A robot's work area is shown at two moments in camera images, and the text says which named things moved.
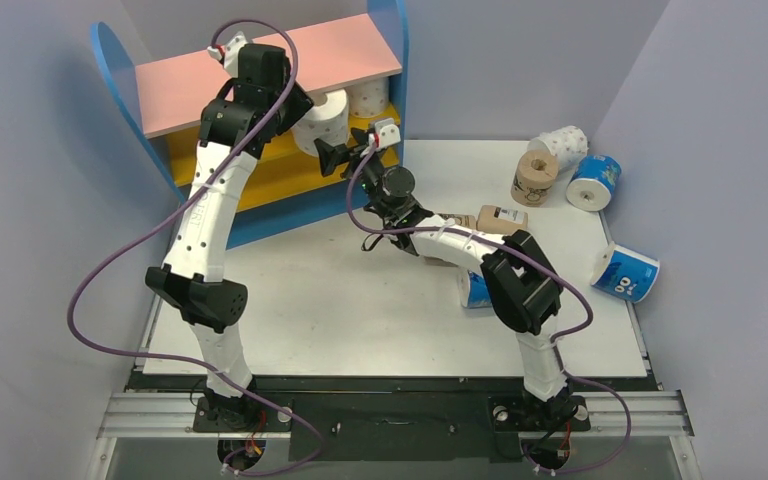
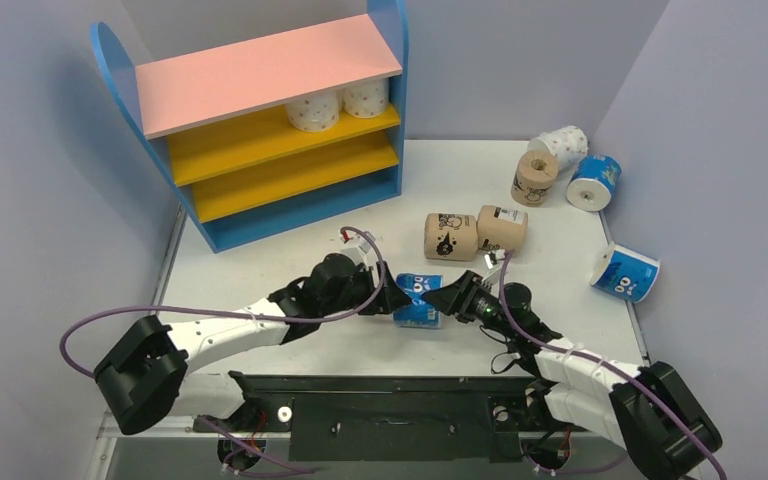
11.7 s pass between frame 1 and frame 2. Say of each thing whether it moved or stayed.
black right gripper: moved
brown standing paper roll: stayed
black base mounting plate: stayed
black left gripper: moved
